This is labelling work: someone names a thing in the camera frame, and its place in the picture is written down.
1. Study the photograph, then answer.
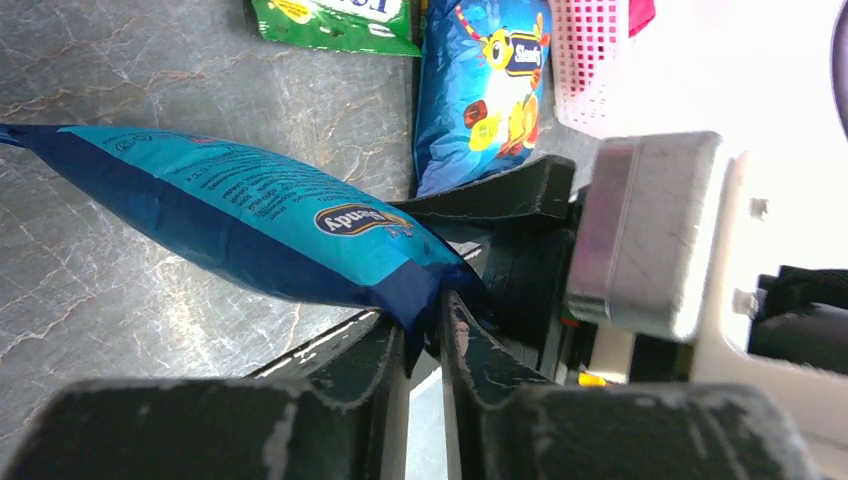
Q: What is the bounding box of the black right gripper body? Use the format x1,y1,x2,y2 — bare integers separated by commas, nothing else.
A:
423,218,697,389

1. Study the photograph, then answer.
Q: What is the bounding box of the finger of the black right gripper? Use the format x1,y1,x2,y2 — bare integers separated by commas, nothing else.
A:
392,155,577,226

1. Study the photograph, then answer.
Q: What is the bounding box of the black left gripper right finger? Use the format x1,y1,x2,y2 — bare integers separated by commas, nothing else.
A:
440,291,819,479

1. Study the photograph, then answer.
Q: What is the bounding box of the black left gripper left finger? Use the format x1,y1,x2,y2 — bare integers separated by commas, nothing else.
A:
0,311,409,480

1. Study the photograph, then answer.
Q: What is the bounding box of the dark blue fruit candy bag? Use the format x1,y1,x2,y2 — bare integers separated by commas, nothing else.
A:
413,1,552,197

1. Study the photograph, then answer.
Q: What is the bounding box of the light blue Slendy bag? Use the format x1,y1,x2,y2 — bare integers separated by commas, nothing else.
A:
1,124,489,362

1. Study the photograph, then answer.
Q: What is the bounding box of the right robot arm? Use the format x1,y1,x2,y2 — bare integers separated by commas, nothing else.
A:
396,155,847,374

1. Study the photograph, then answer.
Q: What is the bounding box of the green Fox's candy bag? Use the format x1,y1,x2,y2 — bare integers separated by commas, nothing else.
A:
251,0,420,57

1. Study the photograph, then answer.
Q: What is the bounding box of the white plastic basket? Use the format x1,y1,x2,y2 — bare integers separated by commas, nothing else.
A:
549,0,629,138

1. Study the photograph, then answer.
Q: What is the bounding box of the red cloth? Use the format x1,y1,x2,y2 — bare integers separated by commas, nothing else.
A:
628,0,656,38

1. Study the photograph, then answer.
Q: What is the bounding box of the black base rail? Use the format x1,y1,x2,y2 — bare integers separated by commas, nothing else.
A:
245,305,448,391

